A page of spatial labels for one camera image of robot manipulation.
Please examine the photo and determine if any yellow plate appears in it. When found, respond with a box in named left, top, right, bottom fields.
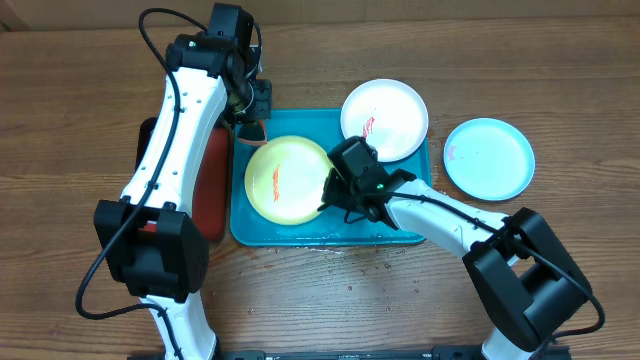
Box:
left=244, top=135, right=332, bottom=226

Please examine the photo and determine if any light blue plate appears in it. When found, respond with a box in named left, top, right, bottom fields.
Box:
left=443, top=118, right=536, bottom=202

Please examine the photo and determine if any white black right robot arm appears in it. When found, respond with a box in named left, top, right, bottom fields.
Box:
left=322, top=166, right=597, bottom=359

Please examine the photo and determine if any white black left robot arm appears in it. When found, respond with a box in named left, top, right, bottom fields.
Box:
left=88, top=30, right=271, bottom=359

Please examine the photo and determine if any black tray with red liquid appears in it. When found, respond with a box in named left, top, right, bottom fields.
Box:
left=134, top=116, right=231, bottom=242

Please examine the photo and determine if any white plate with red stain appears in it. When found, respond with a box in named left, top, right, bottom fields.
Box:
left=340, top=79, right=429, bottom=162

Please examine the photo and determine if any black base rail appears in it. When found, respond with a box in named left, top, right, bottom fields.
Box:
left=127, top=343, right=572, bottom=360

